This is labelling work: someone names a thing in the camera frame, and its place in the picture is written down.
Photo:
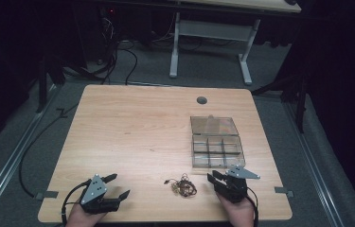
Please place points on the clear plastic compartment box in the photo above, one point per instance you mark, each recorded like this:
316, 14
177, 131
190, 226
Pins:
217, 148

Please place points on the grey table edge bracket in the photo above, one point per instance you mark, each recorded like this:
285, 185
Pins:
47, 195
283, 190

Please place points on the metal floor rail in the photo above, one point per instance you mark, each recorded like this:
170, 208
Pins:
11, 160
315, 167

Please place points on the black metal stand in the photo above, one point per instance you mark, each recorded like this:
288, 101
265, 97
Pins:
42, 82
299, 101

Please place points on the person's left hand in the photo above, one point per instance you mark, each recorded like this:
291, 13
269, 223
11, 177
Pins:
83, 218

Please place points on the white-legged desk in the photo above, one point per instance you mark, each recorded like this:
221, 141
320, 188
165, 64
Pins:
216, 30

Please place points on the jewellery pile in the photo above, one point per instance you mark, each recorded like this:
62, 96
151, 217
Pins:
184, 187

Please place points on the person's right hand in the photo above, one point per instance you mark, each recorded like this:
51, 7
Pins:
237, 212

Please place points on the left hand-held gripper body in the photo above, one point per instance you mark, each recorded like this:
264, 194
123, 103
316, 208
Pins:
93, 189

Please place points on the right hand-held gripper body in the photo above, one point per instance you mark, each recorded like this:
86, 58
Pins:
235, 186

